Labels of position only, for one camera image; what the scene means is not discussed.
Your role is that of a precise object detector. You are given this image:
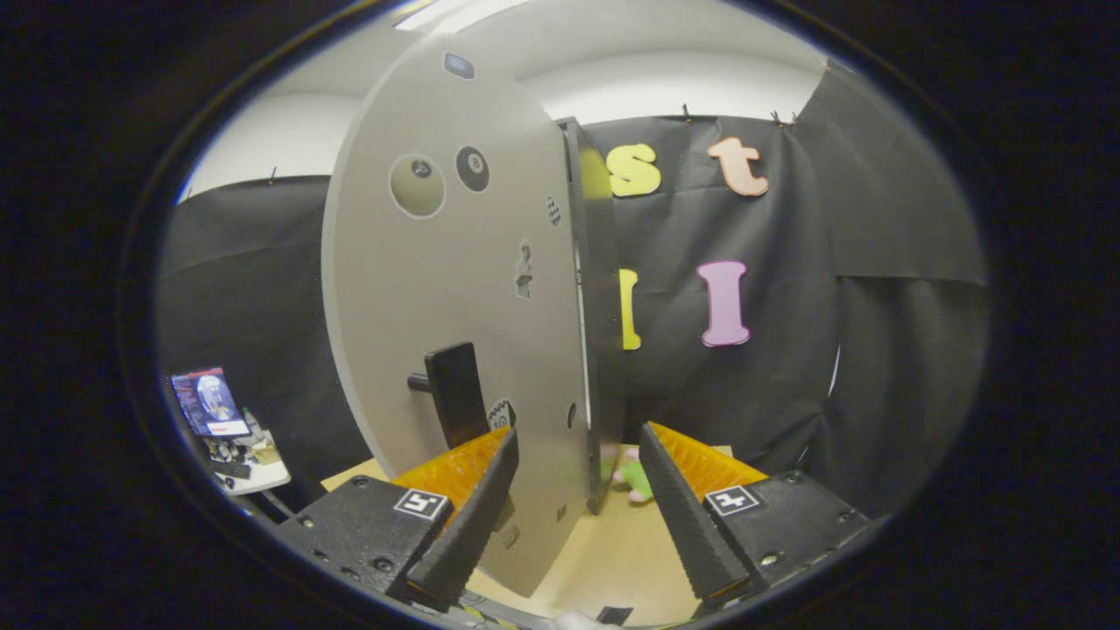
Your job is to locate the long ceiling light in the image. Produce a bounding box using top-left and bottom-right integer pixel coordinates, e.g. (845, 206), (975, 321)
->
(393, 0), (528, 32)

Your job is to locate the computer monitor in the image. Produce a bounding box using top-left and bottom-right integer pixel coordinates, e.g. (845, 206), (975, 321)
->
(170, 367), (253, 439)

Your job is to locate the black door handle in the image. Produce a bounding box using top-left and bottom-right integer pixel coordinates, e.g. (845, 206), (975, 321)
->
(407, 341), (492, 450)

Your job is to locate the black backdrop cloth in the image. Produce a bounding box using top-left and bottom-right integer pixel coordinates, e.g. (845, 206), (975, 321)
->
(160, 63), (991, 519)

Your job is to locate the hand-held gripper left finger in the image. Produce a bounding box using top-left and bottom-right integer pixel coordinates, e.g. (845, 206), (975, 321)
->
(292, 425), (521, 613)

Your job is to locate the cluttered white desk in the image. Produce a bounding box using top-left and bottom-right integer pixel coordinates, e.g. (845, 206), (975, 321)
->
(205, 420), (292, 498)

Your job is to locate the pink and green plush toy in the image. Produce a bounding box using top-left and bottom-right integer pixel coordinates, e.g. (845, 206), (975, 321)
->
(612, 445), (656, 505)

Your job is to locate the light grey shoe cabinet door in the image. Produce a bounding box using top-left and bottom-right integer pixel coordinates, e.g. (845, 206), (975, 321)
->
(320, 33), (597, 599)

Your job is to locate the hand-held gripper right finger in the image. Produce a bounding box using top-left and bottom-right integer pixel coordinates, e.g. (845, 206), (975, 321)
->
(638, 422), (870, 612)

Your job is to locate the grey shoe cabinet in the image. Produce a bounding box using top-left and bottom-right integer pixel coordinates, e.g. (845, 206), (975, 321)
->
(557, 116), (627, 517)

